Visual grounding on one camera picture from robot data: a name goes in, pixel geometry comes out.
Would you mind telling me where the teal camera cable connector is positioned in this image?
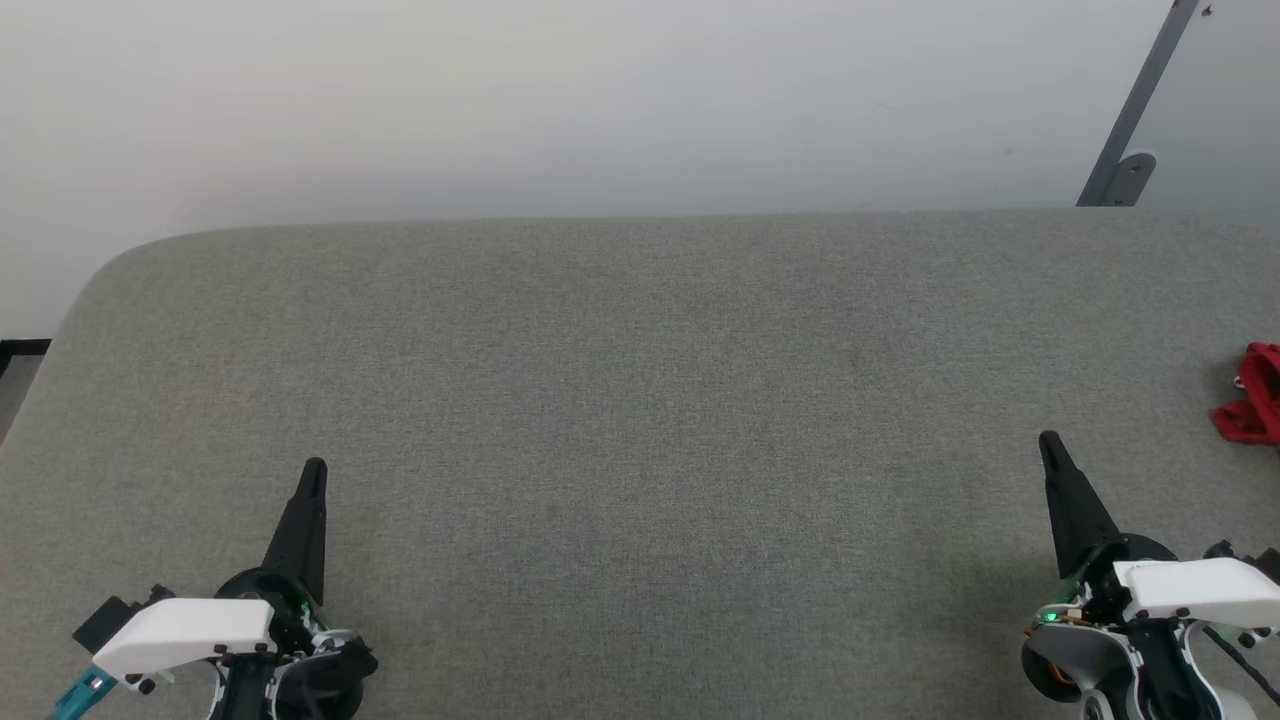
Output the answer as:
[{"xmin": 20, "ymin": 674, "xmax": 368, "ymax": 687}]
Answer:
[{"xmin": 50, "ymin": 668, "xmax": 116, "ymax": 720}]

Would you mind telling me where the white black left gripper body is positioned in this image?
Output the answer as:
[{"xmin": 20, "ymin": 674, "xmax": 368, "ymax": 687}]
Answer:
[{"xmin": 92, "ymin": 566, "xmax": 333, "ymax": 693}]

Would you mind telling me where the grey metal wall pole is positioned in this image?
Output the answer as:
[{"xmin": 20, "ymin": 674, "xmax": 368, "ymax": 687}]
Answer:
[{"xmin": 1077, "ymin": 0, "xmax": 1201, "ymax": 208}]

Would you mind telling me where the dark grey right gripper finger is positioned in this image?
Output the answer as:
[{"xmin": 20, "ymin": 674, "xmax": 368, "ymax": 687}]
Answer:
[{"xmin": 1038, "ymin": 431, "xmax": 1123, "ymax": 582}]

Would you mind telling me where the red white basketball jersey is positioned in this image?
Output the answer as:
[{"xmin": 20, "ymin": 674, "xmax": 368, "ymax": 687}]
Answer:
[{"xmin": 1212, "ymin": 342, "xmax": 1280, "ymax": 447}]

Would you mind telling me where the grey round pole mount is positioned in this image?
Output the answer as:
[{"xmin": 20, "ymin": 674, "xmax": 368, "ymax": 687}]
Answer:
[{"xmin": 1105, "ymin": 152, "xmax": 1158, "ymax": 208}]

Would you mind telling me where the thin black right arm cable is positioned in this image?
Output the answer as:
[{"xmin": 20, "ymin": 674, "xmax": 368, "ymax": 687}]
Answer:
[{"xmin": 1200, "ymin": 625, "xmax": 1280, "ymax": 703}]

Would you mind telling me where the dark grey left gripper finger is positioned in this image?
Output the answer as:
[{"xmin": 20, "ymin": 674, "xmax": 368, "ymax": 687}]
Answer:
[{"xmin": 262, "ymin": 457, "xmax": 330, "ymax": 607}]

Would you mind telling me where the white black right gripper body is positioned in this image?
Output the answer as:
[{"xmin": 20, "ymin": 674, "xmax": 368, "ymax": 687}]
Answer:
[{"xmin": 1038, "ymin": 535, "xmax": 1280, "ymax": 627}]

